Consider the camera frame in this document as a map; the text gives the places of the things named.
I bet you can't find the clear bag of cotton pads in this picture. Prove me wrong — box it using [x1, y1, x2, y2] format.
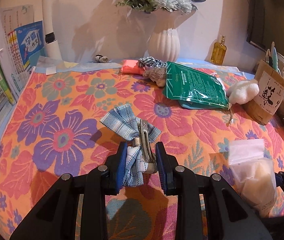
[228, 139, 277, 218]

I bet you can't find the blue plaid bow hairclip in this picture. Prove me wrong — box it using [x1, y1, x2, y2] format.
[100, 103, 161, 187]

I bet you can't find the white fluffy plush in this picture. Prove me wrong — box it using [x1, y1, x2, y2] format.
[226, 79, 260, 105]

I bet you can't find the green foil packet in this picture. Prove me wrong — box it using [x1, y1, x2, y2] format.
[163, 62, 229, 109]

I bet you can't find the brown paper pen holder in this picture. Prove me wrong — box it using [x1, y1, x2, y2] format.
[242, 41, 284, 126]

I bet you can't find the brown fuzzy scrunchie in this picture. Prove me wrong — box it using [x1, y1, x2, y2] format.
[143, 67, 166, 87]

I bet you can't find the amber glass bottle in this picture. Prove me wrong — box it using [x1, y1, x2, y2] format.
[210, 35, 227, 66]

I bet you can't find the small panda figurine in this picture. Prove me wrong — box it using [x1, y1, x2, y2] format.
[95, 54, 109, 63]

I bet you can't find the pink red pouch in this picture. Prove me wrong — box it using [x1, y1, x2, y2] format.
[121, 60, 145, 75]

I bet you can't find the striped blue white scrunchie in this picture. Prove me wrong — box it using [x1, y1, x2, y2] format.
[137, 56, 167, 68]

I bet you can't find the blue study book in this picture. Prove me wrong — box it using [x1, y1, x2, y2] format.
[13, 21, 44, 71]

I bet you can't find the white ribbed vase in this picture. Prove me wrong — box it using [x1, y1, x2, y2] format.
[148, 9, 181, 62]

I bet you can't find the black television screen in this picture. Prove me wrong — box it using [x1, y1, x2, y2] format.
[247, 0, 284, 57]

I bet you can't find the white calendar book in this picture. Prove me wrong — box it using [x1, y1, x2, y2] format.
[0, 4, 34, 101]

